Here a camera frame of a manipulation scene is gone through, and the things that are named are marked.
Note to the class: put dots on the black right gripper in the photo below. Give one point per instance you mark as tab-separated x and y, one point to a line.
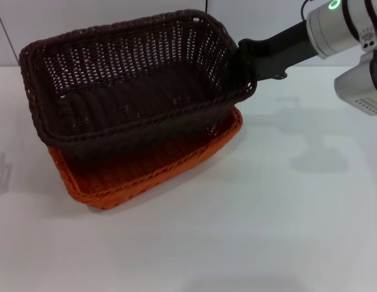
276	48

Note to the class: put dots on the dark brown woven basket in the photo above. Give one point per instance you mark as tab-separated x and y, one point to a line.
130	85

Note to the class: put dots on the orange woven basket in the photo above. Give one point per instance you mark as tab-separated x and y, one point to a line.
139	179

